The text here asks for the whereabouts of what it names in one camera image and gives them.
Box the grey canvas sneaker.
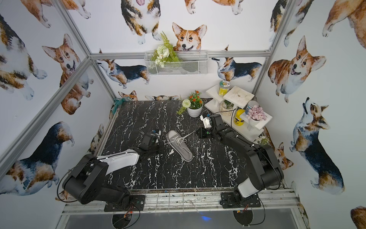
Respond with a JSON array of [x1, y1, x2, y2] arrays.
[[167, 130, 194, 162]]

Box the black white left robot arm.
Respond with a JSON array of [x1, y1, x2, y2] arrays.
[[62, 130, 163, 209]]

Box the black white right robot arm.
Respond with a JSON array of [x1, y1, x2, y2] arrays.
[[196, 114, 284, 200]]

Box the yellow container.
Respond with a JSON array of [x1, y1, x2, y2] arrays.
[[234, 109, 245, 126]]

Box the woven basket with plant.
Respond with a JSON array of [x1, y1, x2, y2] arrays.
[[219, 100, 234, 116]]

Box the white tiered shelf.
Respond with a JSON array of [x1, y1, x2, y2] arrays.
[[204, 84, 273, 143]]

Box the white potted red flowers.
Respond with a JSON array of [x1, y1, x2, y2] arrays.
[[176, 90, 204, 118]]

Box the pink flowers white pot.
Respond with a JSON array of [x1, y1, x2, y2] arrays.
[[246, 106, 267, 127]]

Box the blue grey tin can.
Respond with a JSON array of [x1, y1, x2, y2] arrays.
[[245, 100, 259, 115]]

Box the green lidded jar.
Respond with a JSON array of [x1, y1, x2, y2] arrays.
[[218, 80, 231, 97]]

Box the small white potted plant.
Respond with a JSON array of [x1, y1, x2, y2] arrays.
[[253, 135, 270, 146]]

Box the green cloth ribbon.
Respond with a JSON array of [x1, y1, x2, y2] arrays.
[[111, 97, 130, 115]]

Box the green white artificial flowers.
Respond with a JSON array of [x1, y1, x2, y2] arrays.
[[151, 32, 181, 68]]

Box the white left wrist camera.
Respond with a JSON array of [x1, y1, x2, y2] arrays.
[[152, 130, 162, 143]]

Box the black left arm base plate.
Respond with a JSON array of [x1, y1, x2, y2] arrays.
[[104, 195, 146, 212]]

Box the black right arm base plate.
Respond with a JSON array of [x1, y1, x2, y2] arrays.
[[220, 192, 261, 209]]

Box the white wire wall basket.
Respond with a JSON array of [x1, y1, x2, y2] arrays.
[[144, 51, 209, 76]]

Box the aluminium frame rail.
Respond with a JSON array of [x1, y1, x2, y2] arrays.
[[62, 189, 300, 215]]

